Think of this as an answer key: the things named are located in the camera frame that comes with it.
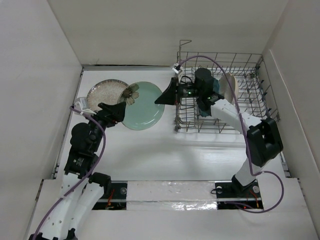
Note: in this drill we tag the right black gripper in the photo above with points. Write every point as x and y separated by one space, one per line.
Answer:
170 96

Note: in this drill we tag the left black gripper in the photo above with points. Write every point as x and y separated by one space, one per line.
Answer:
114 113

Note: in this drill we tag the speckled brown round plate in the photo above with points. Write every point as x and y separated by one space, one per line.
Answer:
107 91

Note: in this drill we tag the light green flower plate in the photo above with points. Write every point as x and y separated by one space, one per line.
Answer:
141 111

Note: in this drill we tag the teal scalloped plate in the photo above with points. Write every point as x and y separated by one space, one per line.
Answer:
208 94

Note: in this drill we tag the cream lobed plate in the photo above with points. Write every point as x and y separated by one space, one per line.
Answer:
229 87

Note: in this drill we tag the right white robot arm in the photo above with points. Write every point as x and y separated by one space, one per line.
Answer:
261 136

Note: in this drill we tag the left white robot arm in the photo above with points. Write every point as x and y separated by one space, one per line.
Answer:
81 186

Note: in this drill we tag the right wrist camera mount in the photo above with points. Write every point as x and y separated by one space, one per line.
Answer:
178 71

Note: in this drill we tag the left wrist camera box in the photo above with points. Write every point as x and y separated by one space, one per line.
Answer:
81 105

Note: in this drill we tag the grey wire dish rack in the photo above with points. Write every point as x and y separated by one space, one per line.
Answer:
255 97

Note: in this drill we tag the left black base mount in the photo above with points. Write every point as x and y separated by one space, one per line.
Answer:
116 199

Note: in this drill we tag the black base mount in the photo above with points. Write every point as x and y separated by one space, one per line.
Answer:
228 199
116 199

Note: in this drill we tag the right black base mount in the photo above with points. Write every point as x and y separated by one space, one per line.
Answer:
228 199

